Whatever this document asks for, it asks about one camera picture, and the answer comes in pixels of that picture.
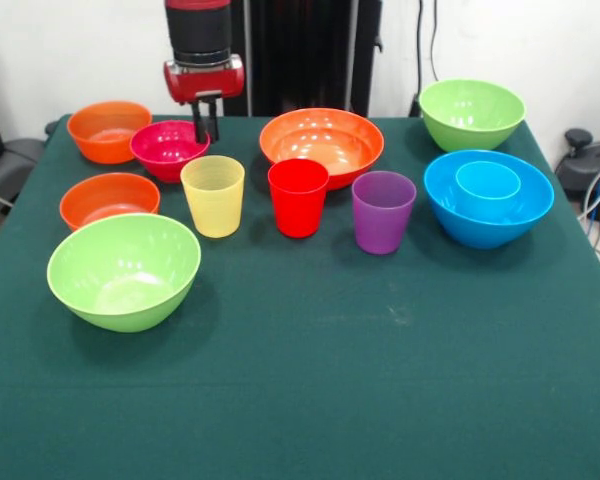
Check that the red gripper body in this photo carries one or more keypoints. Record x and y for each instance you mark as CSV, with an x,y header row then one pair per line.
x,y
205,82

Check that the gray chair base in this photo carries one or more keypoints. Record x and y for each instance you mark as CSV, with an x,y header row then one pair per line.
x,y
10,165

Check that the dark green table cloth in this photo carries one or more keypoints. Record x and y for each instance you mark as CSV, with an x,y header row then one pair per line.
x,y
300,375

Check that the blue bowl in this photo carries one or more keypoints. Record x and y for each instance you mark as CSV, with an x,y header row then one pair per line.
x,y
485,232

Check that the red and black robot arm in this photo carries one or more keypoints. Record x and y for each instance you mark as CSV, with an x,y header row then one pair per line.
x,y
200,30

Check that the small orange bowl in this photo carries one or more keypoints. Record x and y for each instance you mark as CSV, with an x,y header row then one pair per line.
x,y
95,200
105,142

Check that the red cup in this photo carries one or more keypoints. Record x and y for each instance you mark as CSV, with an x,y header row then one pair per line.
x,y
298,205

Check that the purple cup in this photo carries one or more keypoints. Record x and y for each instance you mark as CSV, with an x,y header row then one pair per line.
x,y
382,220

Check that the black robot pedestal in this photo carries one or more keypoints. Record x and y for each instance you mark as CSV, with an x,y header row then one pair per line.
x,y
305,50

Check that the large orange bowl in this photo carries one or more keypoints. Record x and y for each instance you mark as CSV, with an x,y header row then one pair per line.
x,y
322,135

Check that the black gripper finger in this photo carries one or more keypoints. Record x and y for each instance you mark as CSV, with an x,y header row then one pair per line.
x,y
199,122
214,120

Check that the blue cup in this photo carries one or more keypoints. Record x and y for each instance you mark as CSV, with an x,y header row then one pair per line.
x,y
487,192

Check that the green bowl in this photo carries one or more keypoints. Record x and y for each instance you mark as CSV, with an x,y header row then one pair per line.
x,y
472,135
124,280

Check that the pink bowl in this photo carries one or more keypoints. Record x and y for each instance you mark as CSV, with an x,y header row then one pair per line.
x,y
165,150

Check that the yellow cup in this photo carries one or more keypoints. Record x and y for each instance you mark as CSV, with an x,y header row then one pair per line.
x,y
212,205

